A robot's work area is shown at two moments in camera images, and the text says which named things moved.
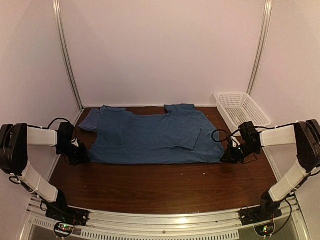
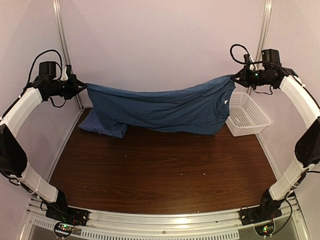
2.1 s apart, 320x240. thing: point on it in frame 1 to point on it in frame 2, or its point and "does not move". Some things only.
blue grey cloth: (180, 135) to (200, 107)
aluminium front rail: (165, 224) does not move
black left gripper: (82, 158) to (74, 90)
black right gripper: (233, 159) to (244, 73)
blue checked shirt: (98, 120) to (93, 123)
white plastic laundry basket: (236, 108) does not move
